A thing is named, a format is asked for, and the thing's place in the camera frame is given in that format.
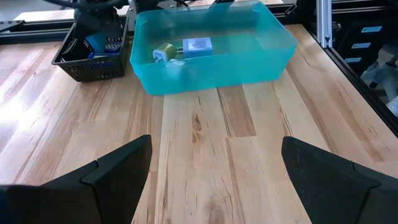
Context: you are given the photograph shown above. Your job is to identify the black mesh basket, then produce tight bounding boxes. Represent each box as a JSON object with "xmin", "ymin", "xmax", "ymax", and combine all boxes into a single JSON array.
[{"xmin": 51, "ymin": 14, "xmax": 130, "ymax": 83}]

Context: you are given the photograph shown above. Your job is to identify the person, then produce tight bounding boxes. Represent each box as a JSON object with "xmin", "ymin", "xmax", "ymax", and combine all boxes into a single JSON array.
[{"xmin": 360, "ymin": 43, "xmax": 398, "ymax": 118}]

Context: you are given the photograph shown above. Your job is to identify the olive green wall charger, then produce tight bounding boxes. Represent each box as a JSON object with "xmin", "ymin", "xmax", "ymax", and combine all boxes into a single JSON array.
[{"xmin": 152, "ymin": 42, "xmax": 178, "ymax": 63}]

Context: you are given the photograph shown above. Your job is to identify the silver aluminium extrusion post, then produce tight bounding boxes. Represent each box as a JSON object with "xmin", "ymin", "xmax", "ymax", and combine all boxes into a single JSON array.
[{"xmin": 316, "ymin": 0, "xmax": 333, "ymax": 49}]

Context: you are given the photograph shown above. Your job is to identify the teal translucent plastic bin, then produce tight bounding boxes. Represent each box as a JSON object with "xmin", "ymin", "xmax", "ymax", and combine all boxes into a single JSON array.
[{"xmin": 129, "ymin": 0, "xmax": 299, "ymax": 96}]

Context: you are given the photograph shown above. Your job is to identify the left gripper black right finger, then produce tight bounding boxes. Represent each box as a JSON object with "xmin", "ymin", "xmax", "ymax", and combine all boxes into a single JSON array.
[{"xmin": 280, "ymin": 136, "xmax": 398, "ymax": 224}]

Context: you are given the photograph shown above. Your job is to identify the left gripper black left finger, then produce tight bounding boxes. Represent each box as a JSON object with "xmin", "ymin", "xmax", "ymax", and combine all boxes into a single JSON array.
[{"xmin": 0, "ymin": 134, "xmax": 154, "ymax": 224}]

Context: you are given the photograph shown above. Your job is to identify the lavender wall charger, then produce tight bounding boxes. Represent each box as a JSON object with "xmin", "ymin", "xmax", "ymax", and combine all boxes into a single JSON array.
[{"xmin": 182, "ymin": 37, "xmax": 215, "ymax": 60}]

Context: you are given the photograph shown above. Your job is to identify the dark purple labelled box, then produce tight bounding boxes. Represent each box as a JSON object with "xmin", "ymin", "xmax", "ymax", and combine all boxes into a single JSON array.
[{"xmin": 88, "ymin": 39, "xmax": 123, "ymax": 60}]

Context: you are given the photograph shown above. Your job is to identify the teal small box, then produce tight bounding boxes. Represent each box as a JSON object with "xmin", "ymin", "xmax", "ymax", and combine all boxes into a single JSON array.
[{"xmin": 85, "ymin": 32, "xmax": 107, "ymax": 53}]

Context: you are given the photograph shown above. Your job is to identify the black cabinet blue labels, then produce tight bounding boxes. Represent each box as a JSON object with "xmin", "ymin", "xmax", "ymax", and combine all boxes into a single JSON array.
[{"xmin": 334, "ymin": 17, "xmax": 398, "ymax": 68}]

